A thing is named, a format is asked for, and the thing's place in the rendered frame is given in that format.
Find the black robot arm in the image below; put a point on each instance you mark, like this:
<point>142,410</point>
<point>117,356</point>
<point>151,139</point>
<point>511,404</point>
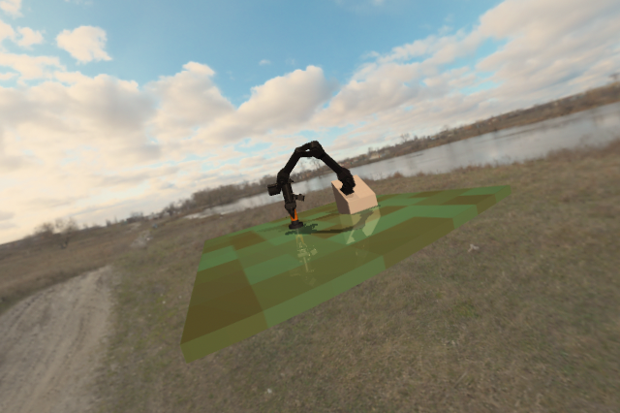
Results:
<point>315,150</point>

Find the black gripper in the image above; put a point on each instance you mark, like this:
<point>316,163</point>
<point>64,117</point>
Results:
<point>290,204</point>

